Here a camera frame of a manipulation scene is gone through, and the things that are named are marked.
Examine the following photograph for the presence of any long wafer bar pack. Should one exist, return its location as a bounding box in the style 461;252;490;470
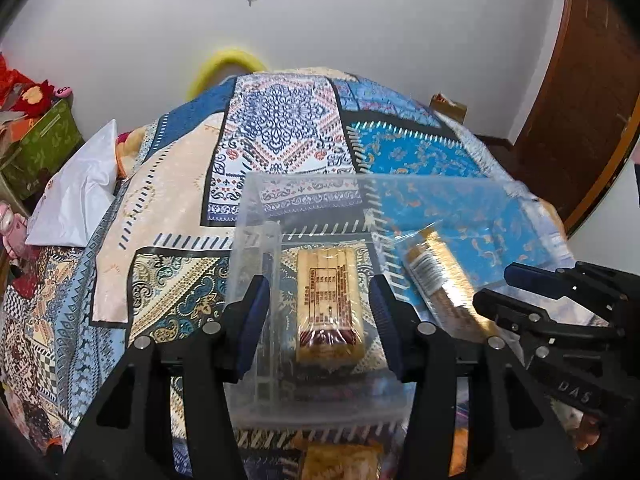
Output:
397;226;498;342

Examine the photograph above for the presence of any tan cracker pack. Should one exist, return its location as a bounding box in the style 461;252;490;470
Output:
296;246;364;368

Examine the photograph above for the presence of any orange snack clear bag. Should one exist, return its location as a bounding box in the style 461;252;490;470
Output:
293;438;384;480

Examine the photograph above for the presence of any brown wooden door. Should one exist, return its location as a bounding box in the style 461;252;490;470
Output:
514;0;639;233

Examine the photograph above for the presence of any pink bunny toy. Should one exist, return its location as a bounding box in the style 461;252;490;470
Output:
0;200;27;260

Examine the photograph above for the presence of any clear plastic storage box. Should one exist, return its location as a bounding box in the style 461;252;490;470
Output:
227;174;572;428

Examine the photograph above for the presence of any small cardboard box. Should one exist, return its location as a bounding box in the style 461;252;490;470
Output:
430;93;468;124

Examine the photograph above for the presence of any green storage box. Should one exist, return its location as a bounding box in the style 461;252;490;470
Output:
1;100;84;200

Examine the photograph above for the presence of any patchwork patterned bedspread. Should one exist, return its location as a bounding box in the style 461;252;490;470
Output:
1;68;573;479

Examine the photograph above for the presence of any red decorations pile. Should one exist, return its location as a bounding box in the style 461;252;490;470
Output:
1;56;73;127

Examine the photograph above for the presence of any yellow foam tube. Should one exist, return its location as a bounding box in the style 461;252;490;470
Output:
186;48;267;101

